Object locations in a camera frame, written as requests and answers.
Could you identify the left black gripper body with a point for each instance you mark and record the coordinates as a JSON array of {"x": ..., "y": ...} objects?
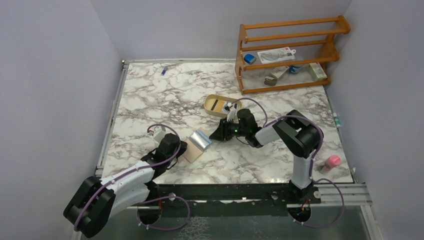
[{"x": 180, "y": 144}]

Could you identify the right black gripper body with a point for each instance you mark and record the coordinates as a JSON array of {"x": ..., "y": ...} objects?
[{"x": 226, "y": 128}]

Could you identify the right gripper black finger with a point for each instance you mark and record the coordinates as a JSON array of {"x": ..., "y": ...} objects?
[
  {"x": 220, "y": 136},
  {"x": 222, "y": 126}
]

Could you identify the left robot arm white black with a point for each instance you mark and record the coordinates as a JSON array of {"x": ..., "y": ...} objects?
[{"x": 98, "y": 199}]

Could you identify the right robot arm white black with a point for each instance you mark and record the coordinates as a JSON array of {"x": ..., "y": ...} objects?
[{"x": 302, "y": 137}]

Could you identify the yellow card in tray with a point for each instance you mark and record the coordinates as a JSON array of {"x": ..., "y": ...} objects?
[{"x": 217, "y": 105}]

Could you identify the cream oval tray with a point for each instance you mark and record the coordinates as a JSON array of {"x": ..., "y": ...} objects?
[{"x": 211, "y": 98}]

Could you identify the grey tape dispenser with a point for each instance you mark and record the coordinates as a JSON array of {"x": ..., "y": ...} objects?
[{"x": 270, "y": 81}]

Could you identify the blue small box on shelf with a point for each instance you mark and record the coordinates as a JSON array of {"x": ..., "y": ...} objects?
[{"x": 249, "y": 59}]

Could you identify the small blue marker pen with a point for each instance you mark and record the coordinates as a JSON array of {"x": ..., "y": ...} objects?
[{"x": 164, "y": 70}]

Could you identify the blue round container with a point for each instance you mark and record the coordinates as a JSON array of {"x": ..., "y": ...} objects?
[{"x": 295, "y": 69}]

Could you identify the wooden orange shelf rack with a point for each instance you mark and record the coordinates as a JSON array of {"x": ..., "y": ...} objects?
[{"x": 315, "y": 46}]

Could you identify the white packaged item on shelf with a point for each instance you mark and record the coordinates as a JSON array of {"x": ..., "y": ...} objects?
[{"x": 276, "y": 55}]

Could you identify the green white small box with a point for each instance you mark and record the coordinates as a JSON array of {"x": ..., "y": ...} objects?
[{"x": 317, "y": 72}]

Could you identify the green white tube at edge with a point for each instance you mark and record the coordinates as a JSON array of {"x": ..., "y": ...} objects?
[{"x": 336, "y": 120}]

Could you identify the pink round object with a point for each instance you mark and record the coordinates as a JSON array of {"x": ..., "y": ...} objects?
[{"x": 331, "y": 162}]

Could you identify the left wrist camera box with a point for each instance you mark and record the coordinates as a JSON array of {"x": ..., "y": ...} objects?
[{"x": 158, "y": 134}]

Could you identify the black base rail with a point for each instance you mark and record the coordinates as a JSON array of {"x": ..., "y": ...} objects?
[{"x": 224, "y": 200}]

